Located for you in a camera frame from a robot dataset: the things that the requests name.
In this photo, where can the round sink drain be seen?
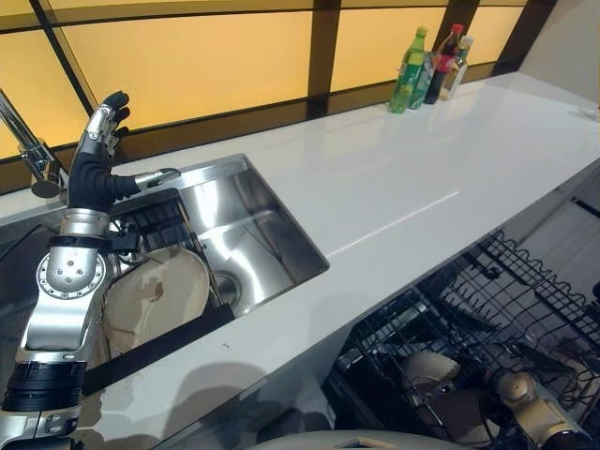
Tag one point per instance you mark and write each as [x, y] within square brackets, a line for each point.
[228, 287]

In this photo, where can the black dish rack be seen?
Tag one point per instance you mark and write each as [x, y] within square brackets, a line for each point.
[159, 220]

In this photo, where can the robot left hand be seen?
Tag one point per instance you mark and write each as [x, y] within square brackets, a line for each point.
[89, 180]

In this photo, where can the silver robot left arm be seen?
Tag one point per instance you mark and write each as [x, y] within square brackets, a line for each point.
[58, 300]

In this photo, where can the chrome kitchen faucet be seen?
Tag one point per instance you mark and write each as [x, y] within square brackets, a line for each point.
[33, 154]

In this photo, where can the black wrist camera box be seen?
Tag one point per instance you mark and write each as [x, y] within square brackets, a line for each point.
[124, 242]

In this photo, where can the beige plate in dishwasher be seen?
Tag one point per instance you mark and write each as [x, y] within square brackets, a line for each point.
[429, 368]

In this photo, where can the dark sauce bottle red cap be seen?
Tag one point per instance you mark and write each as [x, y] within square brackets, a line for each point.
[443, 65]

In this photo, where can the clear bottle green cap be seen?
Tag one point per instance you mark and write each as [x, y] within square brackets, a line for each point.
[458, 70]

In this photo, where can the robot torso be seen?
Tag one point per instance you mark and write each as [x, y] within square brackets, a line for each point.
[351, 440]

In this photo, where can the green plastic soda bottle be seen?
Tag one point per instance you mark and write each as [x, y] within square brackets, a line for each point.
[409, 70]

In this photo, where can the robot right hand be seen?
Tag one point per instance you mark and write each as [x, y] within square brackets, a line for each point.
[459, 412]

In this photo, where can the stainless steel sink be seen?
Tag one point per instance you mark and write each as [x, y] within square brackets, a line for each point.
[262, 234]

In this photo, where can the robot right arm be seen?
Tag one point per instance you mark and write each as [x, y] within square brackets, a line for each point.
[553, 417]

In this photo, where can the beige round plate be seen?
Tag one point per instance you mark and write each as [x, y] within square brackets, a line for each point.
[159, 290]

